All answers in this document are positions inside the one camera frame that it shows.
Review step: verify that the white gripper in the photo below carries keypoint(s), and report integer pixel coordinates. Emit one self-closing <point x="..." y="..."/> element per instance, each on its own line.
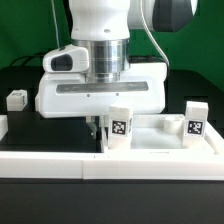
<point x="70" y="95"/>

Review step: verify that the white square tabletop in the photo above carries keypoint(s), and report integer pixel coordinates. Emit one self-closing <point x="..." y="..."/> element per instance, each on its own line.
<point x="157" y="134"/>

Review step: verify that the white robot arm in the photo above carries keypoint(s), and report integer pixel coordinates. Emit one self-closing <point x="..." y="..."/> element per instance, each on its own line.
<point x="94" y="71"/>

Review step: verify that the white U-shaped obstacle fence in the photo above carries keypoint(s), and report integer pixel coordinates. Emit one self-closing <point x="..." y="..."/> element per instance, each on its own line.
<point x="64" y="165"/>

